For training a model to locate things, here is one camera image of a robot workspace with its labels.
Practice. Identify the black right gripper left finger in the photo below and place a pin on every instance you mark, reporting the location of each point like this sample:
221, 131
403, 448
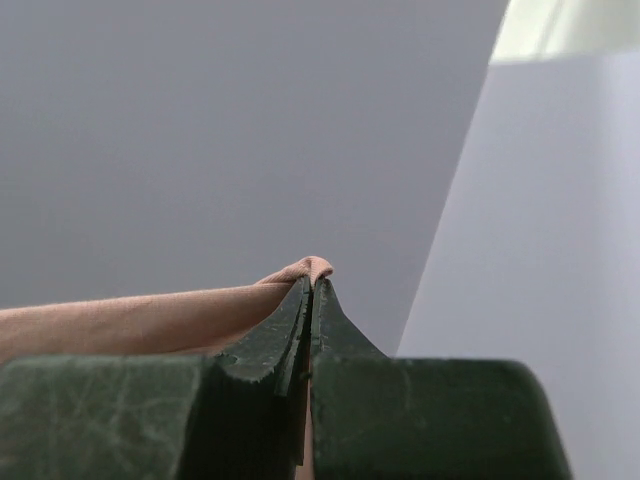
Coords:
239, 414

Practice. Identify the pink t shirt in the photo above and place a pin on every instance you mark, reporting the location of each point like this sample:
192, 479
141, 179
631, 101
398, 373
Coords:
183, 322

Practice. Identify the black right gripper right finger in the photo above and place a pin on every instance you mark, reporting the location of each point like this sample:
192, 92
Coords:
380, 417

